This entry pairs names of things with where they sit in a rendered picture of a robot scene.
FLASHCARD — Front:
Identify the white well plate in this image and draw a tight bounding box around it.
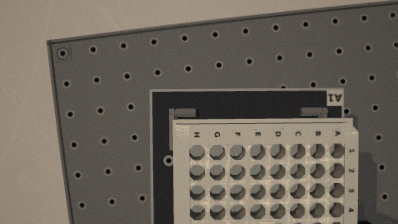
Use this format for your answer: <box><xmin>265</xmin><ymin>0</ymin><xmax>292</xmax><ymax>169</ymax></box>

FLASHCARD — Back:
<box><xmin>173</xmin><ymin>118</ymin><xmax>359</xmax><ymax>224</ymax></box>

